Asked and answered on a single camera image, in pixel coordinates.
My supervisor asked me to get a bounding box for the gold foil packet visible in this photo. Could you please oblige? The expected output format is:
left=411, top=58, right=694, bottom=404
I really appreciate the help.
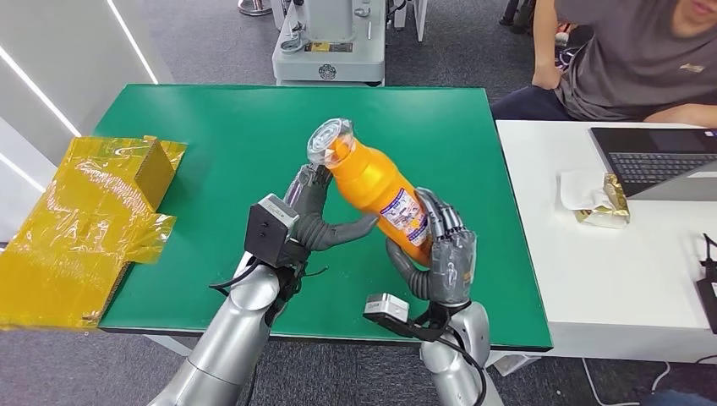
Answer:
left=573, top=173, right=632, bottom=230

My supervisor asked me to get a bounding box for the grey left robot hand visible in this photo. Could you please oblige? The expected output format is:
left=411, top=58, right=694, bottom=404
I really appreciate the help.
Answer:
left=282, top=163, right=380, bottom=253

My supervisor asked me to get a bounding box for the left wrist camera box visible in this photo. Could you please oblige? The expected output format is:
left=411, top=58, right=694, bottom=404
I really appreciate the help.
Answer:
left=244, top=194, right=301, bottom=270

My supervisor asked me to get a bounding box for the yellow taped cardboard box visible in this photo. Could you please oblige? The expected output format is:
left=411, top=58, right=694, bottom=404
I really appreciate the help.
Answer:
left=0, top=134, right=189, bottom=332

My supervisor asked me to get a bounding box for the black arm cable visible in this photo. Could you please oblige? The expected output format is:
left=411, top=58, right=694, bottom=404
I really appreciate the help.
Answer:
left=209, top=258, right=265, bottom=291
left=434, top=333, right=489, bottom=406

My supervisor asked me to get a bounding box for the chrome stand base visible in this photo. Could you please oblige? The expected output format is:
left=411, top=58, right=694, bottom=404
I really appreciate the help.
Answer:
left=238, top=0, right=274, bottom=17

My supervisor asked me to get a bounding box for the black laptop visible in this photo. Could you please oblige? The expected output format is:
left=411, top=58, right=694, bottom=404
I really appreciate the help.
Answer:
left=589, top=126, right=717, bottom=201

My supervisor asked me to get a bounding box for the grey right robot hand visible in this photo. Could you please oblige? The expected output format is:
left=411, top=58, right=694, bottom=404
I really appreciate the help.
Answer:
left=385, top=187, right=479, bottom=308

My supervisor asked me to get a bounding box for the white paper napkin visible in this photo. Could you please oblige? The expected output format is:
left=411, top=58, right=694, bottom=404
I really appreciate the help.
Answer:
left=557, top=169, right=610, bottom=213

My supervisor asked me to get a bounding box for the person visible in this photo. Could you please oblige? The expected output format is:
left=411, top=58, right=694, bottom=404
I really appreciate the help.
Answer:
left=491, top=0, right=717, bottom=129

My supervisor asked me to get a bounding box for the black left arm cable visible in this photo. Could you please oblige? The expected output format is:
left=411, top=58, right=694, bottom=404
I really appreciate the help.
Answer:
left=209, top=258, right=265, bottom=291

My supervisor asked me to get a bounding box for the white desk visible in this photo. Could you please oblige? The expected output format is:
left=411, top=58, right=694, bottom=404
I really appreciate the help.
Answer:
left=495, top=120, right=717, bottom=366

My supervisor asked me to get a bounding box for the grey white machine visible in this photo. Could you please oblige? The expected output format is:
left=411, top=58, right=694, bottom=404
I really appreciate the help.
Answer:
left=271, top=0, right=388, bottom=87

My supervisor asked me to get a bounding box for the white floor cable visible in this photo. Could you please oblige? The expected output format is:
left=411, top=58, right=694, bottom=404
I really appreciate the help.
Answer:
left=580, top=358, right=673, bottom=406

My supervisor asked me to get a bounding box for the orange bottle with clear cap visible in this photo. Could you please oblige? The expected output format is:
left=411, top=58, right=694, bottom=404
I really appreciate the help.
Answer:
left=306, top=118, right=434, bottom=268

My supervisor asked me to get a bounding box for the green top table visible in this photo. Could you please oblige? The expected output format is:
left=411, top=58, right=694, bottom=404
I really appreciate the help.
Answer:
left=92, top=84, right=554, bottom=354

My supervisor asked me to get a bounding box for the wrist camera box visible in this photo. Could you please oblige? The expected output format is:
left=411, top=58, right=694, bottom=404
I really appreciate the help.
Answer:
left=244, top=194, right=301, bottom=270
left=363, top=292, right=412, bottom=326

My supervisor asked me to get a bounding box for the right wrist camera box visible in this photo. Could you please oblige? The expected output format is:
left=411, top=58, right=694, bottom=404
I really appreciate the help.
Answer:
left=363, top=292, right=412, bottom=326

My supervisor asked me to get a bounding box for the person's right hand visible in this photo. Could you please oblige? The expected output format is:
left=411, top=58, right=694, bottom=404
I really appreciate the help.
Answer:
left=530, top=63, right=563, bottom=91

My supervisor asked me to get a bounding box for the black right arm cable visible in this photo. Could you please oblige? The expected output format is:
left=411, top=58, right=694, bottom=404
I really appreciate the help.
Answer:
left=434, top=333, right=489, bottom=406

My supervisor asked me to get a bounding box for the black device with cables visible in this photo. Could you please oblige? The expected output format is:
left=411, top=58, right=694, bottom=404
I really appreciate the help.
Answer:
left=695, top=232, right=717, bottom=335

